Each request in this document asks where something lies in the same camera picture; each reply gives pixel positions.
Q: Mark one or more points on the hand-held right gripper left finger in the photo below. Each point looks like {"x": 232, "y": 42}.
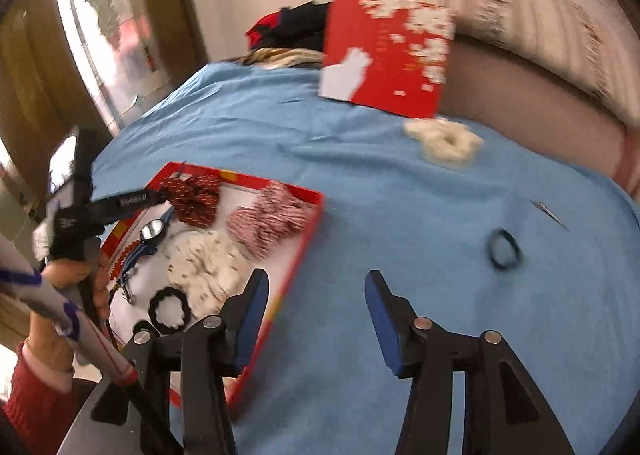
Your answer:
{"x": 252, "y": 320}

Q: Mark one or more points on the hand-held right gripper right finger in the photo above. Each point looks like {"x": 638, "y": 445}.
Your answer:
{"x": 382, "y": 320}

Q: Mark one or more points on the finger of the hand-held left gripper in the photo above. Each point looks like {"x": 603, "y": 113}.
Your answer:
{"x": 127, "y": 202}

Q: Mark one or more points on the red cardboard box tray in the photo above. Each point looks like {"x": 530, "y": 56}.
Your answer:
{"x": 285, "y": 285}

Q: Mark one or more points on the red dotted scrunchie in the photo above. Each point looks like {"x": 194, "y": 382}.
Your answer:
{"x": 195, "y": 200}

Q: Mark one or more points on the white dotted scrunchie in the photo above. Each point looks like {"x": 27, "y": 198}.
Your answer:
{"x": 210, "y": 260}

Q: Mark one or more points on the person's left forearm red sleeve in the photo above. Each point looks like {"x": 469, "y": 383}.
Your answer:
{"x": 35, "y": 400}

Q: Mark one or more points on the person's left hand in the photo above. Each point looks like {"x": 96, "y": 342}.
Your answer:
{"x": 101, "y": 287}

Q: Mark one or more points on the red white striped scrunchie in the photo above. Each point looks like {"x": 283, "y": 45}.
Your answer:
{"x": 270, "y": 220}

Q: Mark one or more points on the window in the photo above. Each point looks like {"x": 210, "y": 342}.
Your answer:
{"x": 115, "y": 35}

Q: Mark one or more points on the white fluffy scrunchie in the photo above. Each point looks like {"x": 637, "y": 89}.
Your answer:
{"x": 435, "y": 145}

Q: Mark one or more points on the metal hairpin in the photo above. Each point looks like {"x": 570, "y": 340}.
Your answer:
{"x": 550, "y": 215}

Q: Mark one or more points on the beige cloth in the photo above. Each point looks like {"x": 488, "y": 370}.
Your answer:
{"x": 280, "y": 57}

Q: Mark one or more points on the black and red garment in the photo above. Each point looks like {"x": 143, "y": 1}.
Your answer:
{"x": 290, "y": 27}

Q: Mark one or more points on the red box lid white print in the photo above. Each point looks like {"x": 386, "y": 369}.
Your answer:
{"x": 380, "y": 65}

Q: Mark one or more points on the grey padded headboard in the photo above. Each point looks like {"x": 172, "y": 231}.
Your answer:
{"x": 525, "y": 95}

